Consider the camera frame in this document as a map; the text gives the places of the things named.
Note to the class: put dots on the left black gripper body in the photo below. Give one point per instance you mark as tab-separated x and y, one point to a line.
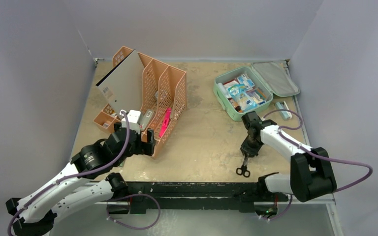
141	147

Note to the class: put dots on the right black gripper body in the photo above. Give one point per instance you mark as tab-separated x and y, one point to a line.
248	152

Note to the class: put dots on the black handled scissors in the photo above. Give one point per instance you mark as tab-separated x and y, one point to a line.
243	169

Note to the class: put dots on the brown bottle orange cap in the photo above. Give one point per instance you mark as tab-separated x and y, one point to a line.
235	105

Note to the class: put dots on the blue wipes packet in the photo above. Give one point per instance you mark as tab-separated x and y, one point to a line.
239	94

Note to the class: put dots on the mint green storage case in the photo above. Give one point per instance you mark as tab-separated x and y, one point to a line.
273	78

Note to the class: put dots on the alcohol wipes bag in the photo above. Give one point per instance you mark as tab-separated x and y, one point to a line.
246	81

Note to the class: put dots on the small white plastic bottle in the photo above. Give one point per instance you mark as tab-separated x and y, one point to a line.
223	89

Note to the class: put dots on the green orange dressing packet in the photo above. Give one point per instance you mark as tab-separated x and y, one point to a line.
257	96

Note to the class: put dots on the white gauze pad packet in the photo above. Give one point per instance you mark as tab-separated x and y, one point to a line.
230	84

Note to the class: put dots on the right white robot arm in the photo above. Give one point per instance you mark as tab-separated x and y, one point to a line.
311	174

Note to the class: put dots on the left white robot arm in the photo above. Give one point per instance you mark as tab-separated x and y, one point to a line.
85	180

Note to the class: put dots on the grey folder board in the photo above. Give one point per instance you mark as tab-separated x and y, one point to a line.
122	85

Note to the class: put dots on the pink marker pen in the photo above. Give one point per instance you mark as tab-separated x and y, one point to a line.
165	122

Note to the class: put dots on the pink plastic desk organizer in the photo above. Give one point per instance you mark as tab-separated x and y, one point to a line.
163	86

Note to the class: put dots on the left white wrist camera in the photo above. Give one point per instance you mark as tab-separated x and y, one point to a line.
131	120

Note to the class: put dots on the black table front rail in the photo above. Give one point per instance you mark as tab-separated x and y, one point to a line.
141	196

